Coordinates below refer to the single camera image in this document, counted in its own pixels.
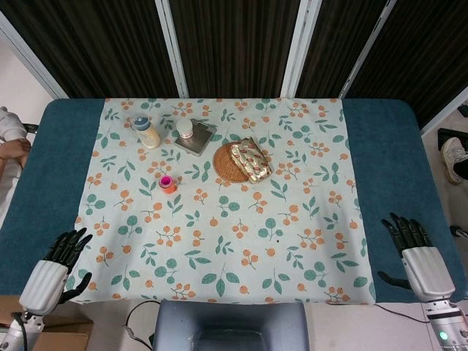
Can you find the square metal kitchen scale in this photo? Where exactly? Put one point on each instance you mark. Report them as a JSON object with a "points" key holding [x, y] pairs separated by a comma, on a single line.
{"points": [[199, 140]]}

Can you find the round woven coaster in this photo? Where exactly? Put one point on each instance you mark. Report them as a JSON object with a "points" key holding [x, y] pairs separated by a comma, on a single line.
{"points": [[225, 164]]}

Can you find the white shirt sleeve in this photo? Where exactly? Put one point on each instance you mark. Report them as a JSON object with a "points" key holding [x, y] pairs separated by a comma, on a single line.
{"points": [[9, 124]]}

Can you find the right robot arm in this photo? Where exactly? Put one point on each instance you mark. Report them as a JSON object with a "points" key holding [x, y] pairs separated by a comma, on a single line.
{"points": [[448, 325]]}

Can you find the pink plastic cup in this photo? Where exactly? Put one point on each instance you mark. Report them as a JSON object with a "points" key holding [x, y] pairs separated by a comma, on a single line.
{"points": [[166, 180]]}

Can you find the gold foil snack bag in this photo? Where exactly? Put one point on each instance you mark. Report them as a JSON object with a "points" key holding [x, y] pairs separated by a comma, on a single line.
{"points": [[252, 159]]}

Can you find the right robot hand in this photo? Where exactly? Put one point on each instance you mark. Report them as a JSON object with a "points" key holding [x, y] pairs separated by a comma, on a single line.
{"points": [[426, 272]]}

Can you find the teal table cover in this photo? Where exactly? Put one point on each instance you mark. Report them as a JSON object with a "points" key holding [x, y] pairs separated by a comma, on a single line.
{"points": [[384, 153]]}

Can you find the orange plastic cup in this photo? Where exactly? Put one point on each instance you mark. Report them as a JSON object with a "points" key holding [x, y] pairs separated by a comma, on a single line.
{"points": [[169, 189]]}

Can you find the black trouser leg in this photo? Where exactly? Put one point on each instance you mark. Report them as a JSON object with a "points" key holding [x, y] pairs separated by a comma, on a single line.
{"points": [[461, 164]]}

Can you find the white sneaker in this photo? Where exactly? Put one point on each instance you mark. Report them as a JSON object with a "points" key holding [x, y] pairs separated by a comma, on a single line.
{"points": [[449, 157]]}

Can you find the floral print tablecloth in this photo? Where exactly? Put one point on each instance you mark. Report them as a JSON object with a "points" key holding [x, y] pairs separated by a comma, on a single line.
{"points": [[256, 256]]}

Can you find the dark folding screen panel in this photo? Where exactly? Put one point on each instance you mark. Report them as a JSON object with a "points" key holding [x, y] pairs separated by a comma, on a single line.
{"points": [[340, 36], [91, 44], [431, 44], [237, 44]]}

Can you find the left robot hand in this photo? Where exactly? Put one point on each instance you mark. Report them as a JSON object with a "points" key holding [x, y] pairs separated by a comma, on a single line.
{"points": [[44, 285]]}

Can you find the small white jar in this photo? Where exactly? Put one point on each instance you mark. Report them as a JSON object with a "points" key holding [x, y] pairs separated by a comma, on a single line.
{"points": [[185, 128]]}

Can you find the person's bare forearm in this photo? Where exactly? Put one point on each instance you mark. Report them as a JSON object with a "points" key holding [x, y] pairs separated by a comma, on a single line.
{"points": [[14, 150]]}

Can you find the baby bottle with blue cap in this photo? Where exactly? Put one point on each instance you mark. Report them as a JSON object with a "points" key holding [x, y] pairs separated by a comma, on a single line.
{"points": [[148, 135]]}

